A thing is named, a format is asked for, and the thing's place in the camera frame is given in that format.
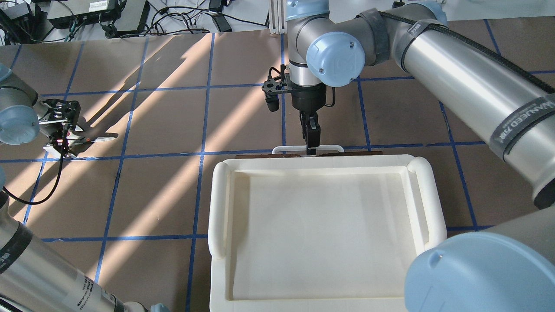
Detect white plastic tray box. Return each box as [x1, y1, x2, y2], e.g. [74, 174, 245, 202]
[208, 153, 447, 312]

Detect orange handled scissors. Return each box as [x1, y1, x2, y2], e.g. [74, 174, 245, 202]
[43, 133, 119, 158]

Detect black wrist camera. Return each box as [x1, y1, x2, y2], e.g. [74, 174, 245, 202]
[261, 65, 291, 112]

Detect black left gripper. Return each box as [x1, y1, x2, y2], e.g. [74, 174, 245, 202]
[40, 99, 81, 130]

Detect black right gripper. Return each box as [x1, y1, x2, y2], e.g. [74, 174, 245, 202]
[291, 83, 326, 156]

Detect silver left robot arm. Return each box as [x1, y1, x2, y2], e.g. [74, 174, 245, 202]
[0, 65, 168, 312]

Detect black electronics box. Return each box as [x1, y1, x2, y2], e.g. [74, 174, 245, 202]
[47, 0, 125, 29]

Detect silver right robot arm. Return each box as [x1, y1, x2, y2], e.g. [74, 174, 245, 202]
[286, 0, 554, 312]

